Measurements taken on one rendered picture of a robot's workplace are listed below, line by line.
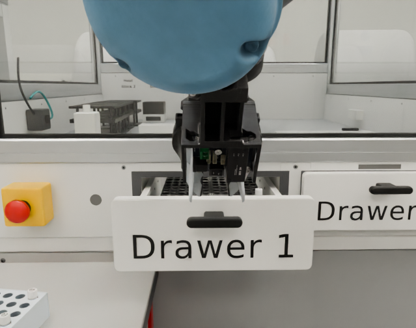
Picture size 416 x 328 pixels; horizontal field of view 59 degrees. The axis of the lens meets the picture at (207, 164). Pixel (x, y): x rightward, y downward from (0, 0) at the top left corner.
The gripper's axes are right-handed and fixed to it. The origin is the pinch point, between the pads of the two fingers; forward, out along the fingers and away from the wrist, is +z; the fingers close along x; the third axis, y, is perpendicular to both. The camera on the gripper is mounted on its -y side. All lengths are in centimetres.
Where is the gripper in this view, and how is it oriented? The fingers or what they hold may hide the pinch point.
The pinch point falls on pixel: (215, 183)
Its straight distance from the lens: 46.9
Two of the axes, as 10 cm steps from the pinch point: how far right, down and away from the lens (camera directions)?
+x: 10.0, 0.0, 0.2
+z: -0.1, 6.8, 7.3
